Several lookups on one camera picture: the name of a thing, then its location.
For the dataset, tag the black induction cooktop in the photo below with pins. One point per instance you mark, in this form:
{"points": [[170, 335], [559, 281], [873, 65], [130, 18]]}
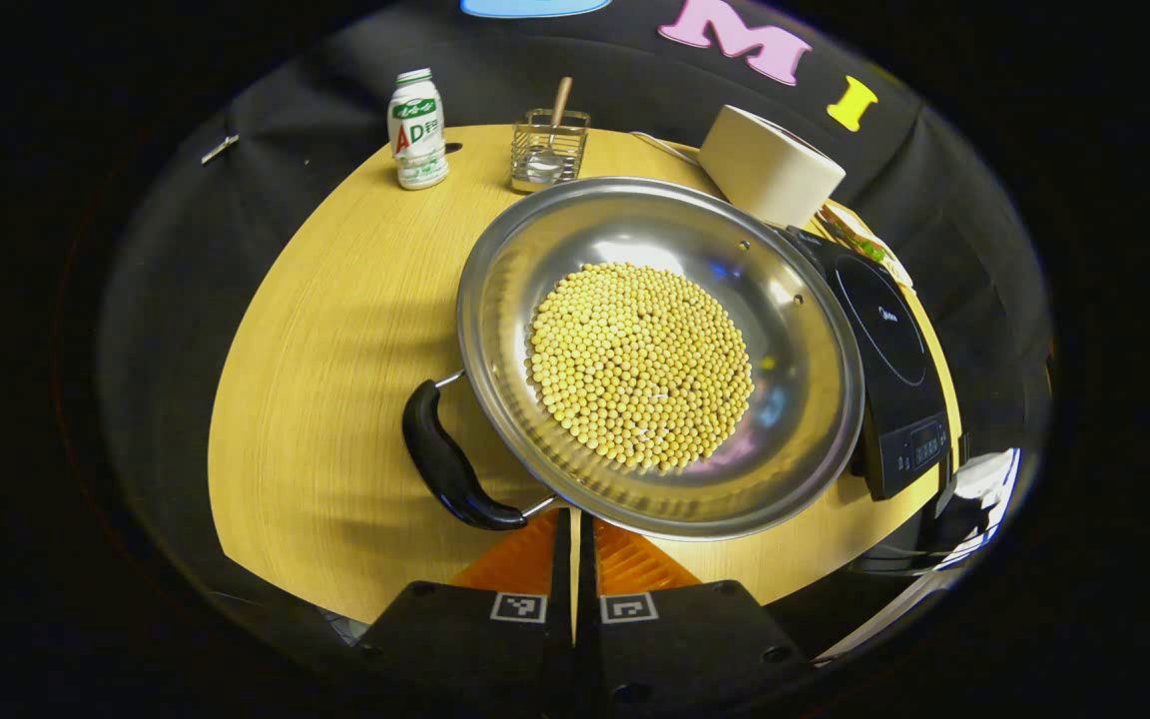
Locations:
{"points": [[884, 330]]}

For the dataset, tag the white drink bottle green label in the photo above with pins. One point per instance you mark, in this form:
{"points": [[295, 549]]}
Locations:
{"points": [[418, 130]]}

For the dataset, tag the sandwich with lettuce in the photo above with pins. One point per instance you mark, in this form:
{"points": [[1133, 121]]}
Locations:
{"points": [[864, 243]]}

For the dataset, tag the pile of yellow soybeans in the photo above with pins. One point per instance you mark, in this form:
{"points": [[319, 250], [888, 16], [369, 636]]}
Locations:
{"points": [[640, 364]]}

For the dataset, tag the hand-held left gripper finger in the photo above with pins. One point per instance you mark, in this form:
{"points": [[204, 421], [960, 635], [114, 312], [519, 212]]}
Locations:
{"points": [[562, 569], [585, 579]]}

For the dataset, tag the white toaster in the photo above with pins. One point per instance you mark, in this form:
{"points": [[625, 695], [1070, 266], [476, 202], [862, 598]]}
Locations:
{"points": [[765, 165]]}

